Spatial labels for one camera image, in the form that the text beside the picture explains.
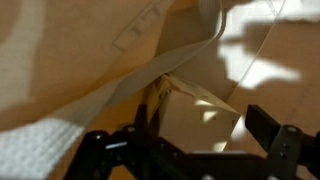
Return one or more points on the white canvas tote bag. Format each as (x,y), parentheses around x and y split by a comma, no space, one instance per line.
(70,66)

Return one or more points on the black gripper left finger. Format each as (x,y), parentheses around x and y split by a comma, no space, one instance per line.
(100,152)

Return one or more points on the tan cardboard box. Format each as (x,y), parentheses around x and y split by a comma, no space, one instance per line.
(191,118)

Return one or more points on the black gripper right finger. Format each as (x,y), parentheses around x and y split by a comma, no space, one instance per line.
(287,146)

